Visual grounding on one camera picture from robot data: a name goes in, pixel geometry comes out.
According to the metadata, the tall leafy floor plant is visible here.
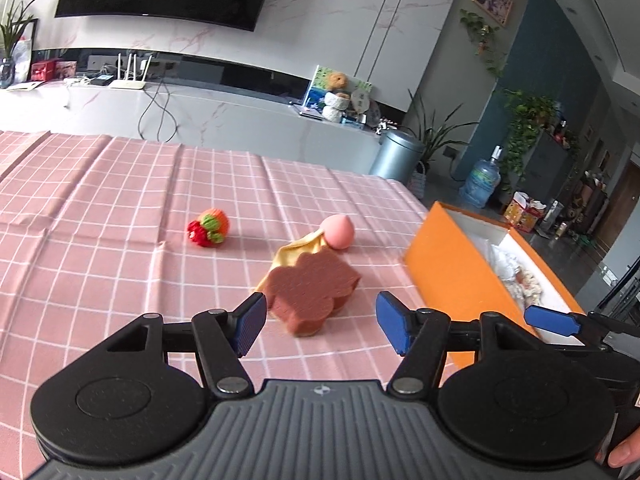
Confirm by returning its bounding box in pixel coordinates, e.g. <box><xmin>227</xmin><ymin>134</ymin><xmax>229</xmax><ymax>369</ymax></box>
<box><xmin>400</xmin><ymin>91</ymin><xmax>477</xmax><ymax>176</ymax></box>

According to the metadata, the orange cardboard box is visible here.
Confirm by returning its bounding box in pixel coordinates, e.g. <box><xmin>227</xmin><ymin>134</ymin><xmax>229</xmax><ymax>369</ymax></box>
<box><xmin>404</xmin><ymin>202</ymin><xmax>582</xmax><ymax>346</ymax></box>

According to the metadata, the white wifi router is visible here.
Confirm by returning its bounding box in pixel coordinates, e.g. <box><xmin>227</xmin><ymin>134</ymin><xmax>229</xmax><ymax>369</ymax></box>
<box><xmin>110</xmin><ymin>54</ymin><xmax>153</xmax><ymax>90</ymax></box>

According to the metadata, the reddish brown sponge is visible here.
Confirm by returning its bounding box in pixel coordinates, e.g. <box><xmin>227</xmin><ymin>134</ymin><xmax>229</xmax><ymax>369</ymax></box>
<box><xmin>262</xmin><ymin>248</ymin><xmax>360</xmax><ymax>337</ymax></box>

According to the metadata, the blue water jug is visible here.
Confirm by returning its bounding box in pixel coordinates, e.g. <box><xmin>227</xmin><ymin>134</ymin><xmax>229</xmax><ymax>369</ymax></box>
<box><xmin>459</xmin><ymin>145</ymin><xmax>502</xmax><ymax>209</ymax></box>

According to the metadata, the pink checked tablecloth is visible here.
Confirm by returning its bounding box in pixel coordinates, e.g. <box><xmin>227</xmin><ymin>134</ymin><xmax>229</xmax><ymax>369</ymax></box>
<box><xmin>0</xmin><ymin>130</ymin><xmax>461</xmax><ymax>478</ymax></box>

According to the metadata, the woven basket bag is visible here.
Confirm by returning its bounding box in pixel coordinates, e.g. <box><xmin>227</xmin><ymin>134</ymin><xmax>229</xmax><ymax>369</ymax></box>
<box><xmin>407</xmin><ymin>160</ymin><xmax>427</xmax><ymax>200</ymax></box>

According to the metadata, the white round hand fan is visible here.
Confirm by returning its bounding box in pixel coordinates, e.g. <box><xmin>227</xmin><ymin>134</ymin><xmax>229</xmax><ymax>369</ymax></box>
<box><xmin>350</xmin><ymin>87</ymin><xmax>371</xmax><ymax>115</ymax></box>

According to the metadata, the brown fluffy scarf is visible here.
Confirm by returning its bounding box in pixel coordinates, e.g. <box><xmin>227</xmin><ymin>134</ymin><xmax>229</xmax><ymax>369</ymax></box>
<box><xmin>504</xmin><ymin>266</ymin><xmax>544</xmax><ymax>310</ymax></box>

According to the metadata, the black power cable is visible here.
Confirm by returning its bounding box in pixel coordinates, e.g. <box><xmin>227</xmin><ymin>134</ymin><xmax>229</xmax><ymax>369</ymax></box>
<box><xmin>136</xmin><ymin>81</ymin><xmax>180</xmax><ymax>143</ymax></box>

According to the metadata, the green potted plant left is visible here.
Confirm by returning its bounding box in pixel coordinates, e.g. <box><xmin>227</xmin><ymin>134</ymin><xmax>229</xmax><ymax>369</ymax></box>
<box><xmin>1</xmin><ymin>0</ymin><xmax>37</xmax><ymax>89</ymax></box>

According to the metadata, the knitted orange fruit toy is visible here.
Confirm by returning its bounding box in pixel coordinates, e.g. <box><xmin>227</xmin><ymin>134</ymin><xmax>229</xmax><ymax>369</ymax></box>
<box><xmin>198</xmin><ymin>208</ymin><xmax>230</xmax><ymax>245</ymax></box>

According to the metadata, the pink peach toy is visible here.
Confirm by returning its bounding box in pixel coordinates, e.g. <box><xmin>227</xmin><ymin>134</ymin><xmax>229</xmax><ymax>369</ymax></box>
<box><xmin>320</xmin><ymin>214</ymin><xmax>355</xmax><ymax>250</ymax></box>

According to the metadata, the orange snack carton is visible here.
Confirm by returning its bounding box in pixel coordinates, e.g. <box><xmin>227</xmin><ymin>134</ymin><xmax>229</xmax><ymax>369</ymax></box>
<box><xmin>503</xmin><ymin>192</ymin><xmax>547</xmax><ymax>233</ymax></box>

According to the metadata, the grey metal trash bin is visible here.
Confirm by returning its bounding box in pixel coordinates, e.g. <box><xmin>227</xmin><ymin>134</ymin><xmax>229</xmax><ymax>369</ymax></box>
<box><xmin>369</xmin><ymin>129</ymin><xmax>425</xmax><ymax>184</ymax></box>

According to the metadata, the brown teddy bear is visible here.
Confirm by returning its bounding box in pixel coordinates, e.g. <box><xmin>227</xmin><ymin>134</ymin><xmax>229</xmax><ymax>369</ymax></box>
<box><xmin>326</xmin><ymin>72</ymin><xmax>349</xmax><ymax>92</ymax></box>

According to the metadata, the yellow cloth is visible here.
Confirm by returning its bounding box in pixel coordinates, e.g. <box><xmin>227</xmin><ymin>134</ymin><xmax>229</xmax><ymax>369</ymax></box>
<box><xmin>255</xmin><ymin>228</ymin><xmax>328</xmax><ymax>292</ymax></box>

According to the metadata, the white tissue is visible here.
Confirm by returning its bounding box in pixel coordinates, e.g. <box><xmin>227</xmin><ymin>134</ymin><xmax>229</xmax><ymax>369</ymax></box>
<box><xmin>473</xmin><ymin>238</ymin><xmax>522</xmax><ymax>283</ymax></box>

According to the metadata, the right hand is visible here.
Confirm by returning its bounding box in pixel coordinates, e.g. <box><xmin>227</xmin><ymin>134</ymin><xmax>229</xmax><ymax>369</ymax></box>
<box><xmin>608</xmin><ymin>431</ymin><xmax>640</xmax><ymax>468</ymax></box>

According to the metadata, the knitted red strawberry toy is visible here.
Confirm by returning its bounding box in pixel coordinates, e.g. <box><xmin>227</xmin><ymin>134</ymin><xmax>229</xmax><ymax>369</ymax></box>
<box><xmin>186</xmin><ymin>220</ymin><xmax>214</xmax><ymax>247</ymax></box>

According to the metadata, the hanging ivy plant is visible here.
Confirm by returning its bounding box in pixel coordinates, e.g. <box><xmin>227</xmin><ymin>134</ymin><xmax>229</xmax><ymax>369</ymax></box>
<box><xmin>460</xmin><ymin>10</ymin><xmax>555</xmax><ymax>193</ymax></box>

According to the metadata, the red gift box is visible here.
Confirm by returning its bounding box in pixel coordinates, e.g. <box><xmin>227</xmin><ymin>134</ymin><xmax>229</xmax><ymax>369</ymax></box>
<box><xmin>30</xmin><ymin>60</ymin><xmax>58</xmax><ymax>82</ymax></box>

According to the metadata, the white marble TV cabinet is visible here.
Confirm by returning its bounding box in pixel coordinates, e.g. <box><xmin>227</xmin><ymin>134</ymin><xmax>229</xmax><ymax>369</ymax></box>
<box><xmin>1</xmin><ymin>82</ymin><xmax>380</xmax><ymax>174</ymax></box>

